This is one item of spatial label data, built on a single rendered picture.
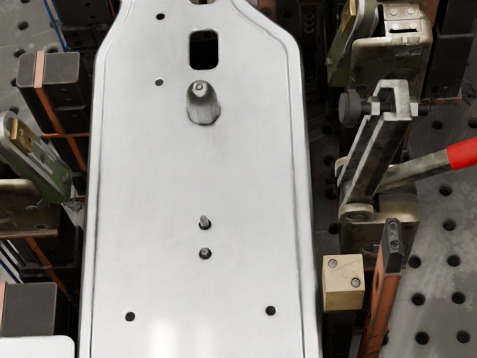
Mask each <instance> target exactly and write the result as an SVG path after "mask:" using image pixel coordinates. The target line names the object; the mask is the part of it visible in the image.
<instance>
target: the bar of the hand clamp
mask: <svg viewBox="0 0 477 358"><path fill-rule="evenodd" d="M428 112H429V107H428V104H418V102H417V100H416V98H415V97H410V94H409V88H408V82H407V80H379V82H378V85H377V87H376V89H375V92H374V94H373V96H370V97H369V98H368V101H367V102H361V98H360V95H359V93H356V90H355V89H345V91H344V93H341V96H340V99H339V121H340V123H342V124H343V125H344V127H350V128H353V127H355V124H357V123H358V122H359V119H360V115H365V116H364V118H363V121H362V122H361V125H360V127H359V130H358V133H357V134H356V137H355V139H354V142H353V144H352V147H351V149H350V151H349V154H348V156H347V158H346V161H345V164H344V166H343V168H342V170H341V173H340V175H339V178H338V180H337V186H338V188H343V187H344V183H345V182H346V181H348V179H349V178H351V177H353V180H352V182H351V184H350V186H349V189H348V191H347V193H346V195H345V198H344V200H343V202H342V204H341V206H343V205H346V204H349V203H358V202H363V203H368V204H370V202H371V200H372V198H373V196H374V194H375V192H376V190H377V189H378V186H379V185H380V182H381V180H382V179H383V176H384V175H385V173H386V171H387V169H388V167H389V165H390V163H391V161H392V159H393V157H394V155H395V154H396V152H397V150H398V148H399V146H400V144H401V142H402V140H403V138H404V136H405V134H406V133H407V130H408V129H409V127H410V124H411V123H412V122H415V120H416V118H417V117H418V116H427V115H428Z"/></svg>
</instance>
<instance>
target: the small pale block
mask: <svg viewBox="0 0 477 358"><path fill-rule="evenodd" d="M365 290H366V289H365V281H364V273H363V258H362V254H347V255H331V256H323V268H322V299H323V310H324V322H323V333H322V348H323V358H349V351H350V347H351V339H352V334H353V327H354V323H355V318H356V313H359V312H361V311H362V305H363V298H364V294H365Z"/></svg>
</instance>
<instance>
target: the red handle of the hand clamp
mask: <svg viewBox="0 0 477 358"><path fill-rule="evenodd" d="M474 165H477V137H474V138H471V139H467V140H465V141H461V142H458V143H455V144H452V145H450V146H447V148H446V149H444V150H441V151H437V152H435V153H431V154H429V155H426V156H422V157H419V158H416V159H413V160H411V161H407V162H404V163H401V164H398V165H396V166H391V167H389V168H388V169H387V171H386V173H385V175H384V176H383V179H382V180H381V182H380V185H379V186H378V189H377V190H376V192H375V194H376V193H379V192H382V191H385V190H389V189H392V188H396V187H399V186H401V185H405V184H408V183H412V182H415V181H417V180H421V179H424V178H428V177H431V176H433V175H437V174H440V173H444V172H447V171H449V170H461V169H464V168H467V167H470V166H474ZM352 180H353V177H351V178H349V179H348V181H346V182H345V183H344V194H345V195H346V193H347V191H348V189H349V186H350V184H351V182H352Z"/></svg>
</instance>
